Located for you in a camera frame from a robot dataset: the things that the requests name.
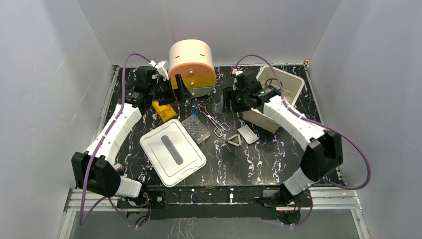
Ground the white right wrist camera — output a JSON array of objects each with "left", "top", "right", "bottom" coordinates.
[{"left": 230, "top": 68, "right": 243, "bottom": 77}]

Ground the white paper packet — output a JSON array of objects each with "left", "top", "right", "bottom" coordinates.
[{"left": 237, "top": 124, "right": 259, "bottom": 144}]

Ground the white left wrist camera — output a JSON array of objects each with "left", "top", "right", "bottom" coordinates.
[{"left": 149, "top": 60, "right": 169, "bottom": 80}]

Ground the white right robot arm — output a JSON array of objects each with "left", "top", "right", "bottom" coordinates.
[{"left": 224, "top": 69, "right": 343, "bottom": 206}]

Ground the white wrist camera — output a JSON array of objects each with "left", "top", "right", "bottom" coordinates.
[
  {"left": 230, "top": 68, "right": 243, "bottom": 77},
  {"left": 149, "top": 60, "right": 169, "bottom": 80}
]

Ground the yellow test tube rack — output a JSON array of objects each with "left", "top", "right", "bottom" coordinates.
[{"left": 152, "top": 101, "right": 177, "bottom": 122}]

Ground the clear plastic funnel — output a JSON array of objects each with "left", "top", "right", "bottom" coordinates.
[{"left": 215, "top": 101, "right": 225, "bottom": 113}]

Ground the white clay pipe triangle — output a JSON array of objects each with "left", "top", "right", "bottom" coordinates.
[{"left": 227, "top": 134, "right": 242, "bottom": 147}]

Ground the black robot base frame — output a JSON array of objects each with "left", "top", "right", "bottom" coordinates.
[{"left": 117, "top": 185, "right": 312, "bottom": 224}]

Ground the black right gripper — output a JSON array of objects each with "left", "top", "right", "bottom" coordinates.
[{"left": 221, "top": 87, "right": 251, "bottom": 114}]

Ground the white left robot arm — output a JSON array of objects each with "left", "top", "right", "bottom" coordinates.
[{"left": 71, "top": 73, "right": 191, "bottom": 207}]

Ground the white bin lid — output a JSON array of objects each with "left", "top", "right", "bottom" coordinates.
[{"left": 139, "top": 119, "right": 207, "bottom": 188}]

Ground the white plastic bin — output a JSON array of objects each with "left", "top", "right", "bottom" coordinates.
[{"left": 242, "top": 65, "right": 306, "bottom": 133}]

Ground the clear plastic tube rack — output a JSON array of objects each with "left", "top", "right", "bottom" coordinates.
[{"left": 182, "top": 115, "right": 211, "bottom": 144}]

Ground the round white drawer cabinet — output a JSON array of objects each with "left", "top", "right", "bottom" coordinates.
[{"left": 168, "top": 39, "right": 216, "bottom": 97}]

